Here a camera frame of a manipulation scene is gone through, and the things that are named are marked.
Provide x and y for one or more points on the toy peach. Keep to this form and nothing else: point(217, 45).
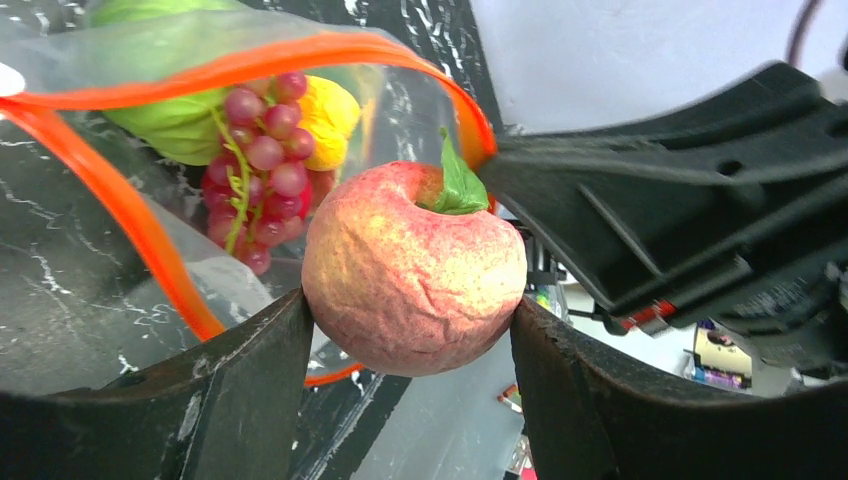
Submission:
point(407, 271)

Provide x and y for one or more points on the purple toy grapes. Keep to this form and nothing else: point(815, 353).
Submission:
point(256, 191)

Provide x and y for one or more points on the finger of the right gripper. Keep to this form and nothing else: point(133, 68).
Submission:
point(696, 209)

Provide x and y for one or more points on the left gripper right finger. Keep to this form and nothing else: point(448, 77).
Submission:
point(594, 412)

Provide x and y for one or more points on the toy orange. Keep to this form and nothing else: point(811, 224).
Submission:
point(330, 113)

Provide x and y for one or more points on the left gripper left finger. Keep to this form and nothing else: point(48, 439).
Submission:
point(225, 409)

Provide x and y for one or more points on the green toy cabbage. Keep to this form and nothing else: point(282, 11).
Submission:
point(165, 37)

